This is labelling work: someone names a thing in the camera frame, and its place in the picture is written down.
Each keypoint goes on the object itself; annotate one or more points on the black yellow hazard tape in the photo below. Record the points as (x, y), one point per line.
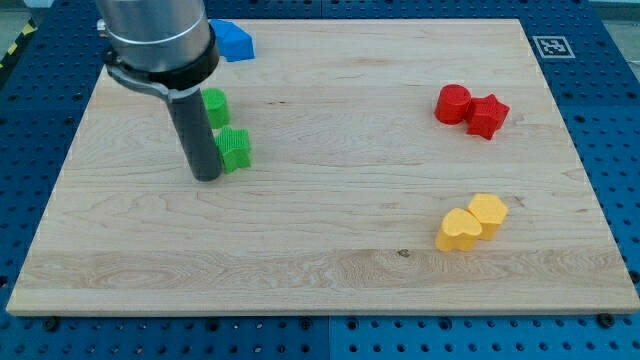
(17, 47)

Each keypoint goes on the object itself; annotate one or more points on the yellow heart block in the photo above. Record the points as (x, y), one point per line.
(459, 230)

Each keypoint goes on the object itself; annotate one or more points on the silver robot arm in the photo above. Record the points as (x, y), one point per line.
(166, 49)

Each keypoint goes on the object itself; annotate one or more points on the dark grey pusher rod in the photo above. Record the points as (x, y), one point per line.
(190, 119)

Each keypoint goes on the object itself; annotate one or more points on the wooden board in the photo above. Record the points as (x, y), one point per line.
(351, 176)

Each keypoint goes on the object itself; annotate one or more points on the red star block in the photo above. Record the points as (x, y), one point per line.
(485, 116)

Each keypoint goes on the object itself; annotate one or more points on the white fiducial marker tag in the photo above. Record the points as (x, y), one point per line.
(553, 47)

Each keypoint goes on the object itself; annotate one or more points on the blue pentagon block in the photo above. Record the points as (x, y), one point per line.
(234, 44)

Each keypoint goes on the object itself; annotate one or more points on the green star block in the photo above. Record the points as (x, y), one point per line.
(235, 148)

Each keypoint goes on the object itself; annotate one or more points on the yellow pentagon block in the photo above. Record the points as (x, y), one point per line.
(490, 211)

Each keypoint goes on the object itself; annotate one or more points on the red cylinder block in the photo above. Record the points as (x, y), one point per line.
(452, 104)

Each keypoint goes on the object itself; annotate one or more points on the green cylinder block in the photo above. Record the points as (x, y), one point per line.
(216, 106)

